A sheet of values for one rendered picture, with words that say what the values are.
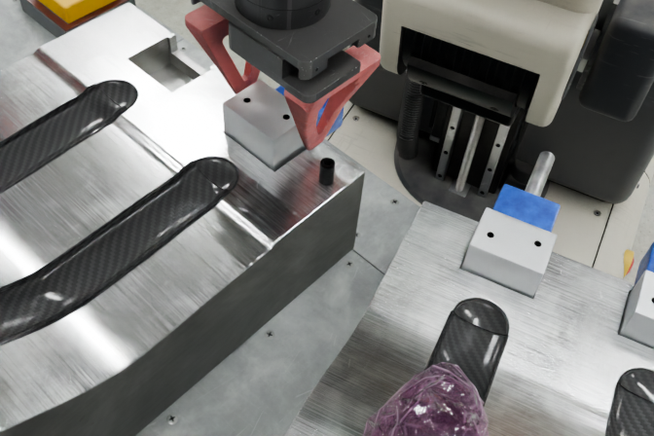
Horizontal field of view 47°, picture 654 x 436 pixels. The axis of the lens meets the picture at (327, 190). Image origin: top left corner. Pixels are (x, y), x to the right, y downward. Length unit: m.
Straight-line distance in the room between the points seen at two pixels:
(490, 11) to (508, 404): 0.48
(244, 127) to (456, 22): 0.39
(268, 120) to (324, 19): 0.09
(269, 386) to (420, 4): 0.48
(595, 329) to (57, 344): 0.33
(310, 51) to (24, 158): 0.23
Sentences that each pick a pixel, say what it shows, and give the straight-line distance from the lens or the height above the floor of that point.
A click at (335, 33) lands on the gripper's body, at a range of 0.44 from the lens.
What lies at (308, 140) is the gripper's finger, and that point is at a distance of 0.49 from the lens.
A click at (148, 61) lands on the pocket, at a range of 0.62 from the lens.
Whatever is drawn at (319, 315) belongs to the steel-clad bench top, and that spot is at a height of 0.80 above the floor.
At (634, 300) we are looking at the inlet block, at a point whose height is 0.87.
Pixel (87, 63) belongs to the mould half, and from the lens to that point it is 0.60.
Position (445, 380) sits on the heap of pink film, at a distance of 0.44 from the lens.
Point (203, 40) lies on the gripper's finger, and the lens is 0.49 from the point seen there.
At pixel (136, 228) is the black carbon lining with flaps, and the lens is 0.50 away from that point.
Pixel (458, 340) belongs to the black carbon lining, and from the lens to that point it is 0.50.
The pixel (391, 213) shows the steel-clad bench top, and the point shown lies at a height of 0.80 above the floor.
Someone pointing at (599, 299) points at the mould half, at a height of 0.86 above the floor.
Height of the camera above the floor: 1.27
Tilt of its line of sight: 50 degrees down
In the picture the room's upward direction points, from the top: 5 degrees clockwise
